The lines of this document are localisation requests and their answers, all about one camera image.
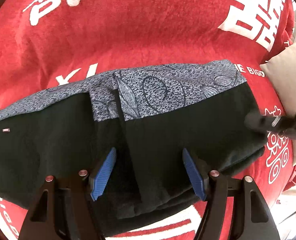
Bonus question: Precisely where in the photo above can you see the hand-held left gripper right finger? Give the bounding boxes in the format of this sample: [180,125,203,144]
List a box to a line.
[182,147,281,240]

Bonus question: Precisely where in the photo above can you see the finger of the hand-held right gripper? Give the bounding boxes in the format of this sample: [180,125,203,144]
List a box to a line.
[245,112,282,133]

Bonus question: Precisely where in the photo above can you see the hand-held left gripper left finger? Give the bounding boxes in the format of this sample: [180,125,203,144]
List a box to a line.
[18,147,117,240]

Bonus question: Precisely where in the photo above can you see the black pants with patterned stripes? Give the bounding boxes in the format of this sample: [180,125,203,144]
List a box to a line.
[0,59,267,238]

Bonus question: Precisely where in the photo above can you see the pale grey pillow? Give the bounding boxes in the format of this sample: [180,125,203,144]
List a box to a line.
[260,34,296,166]

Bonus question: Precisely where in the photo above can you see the red printed blanket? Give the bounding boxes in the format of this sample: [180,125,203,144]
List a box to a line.
[0,0,296,240]

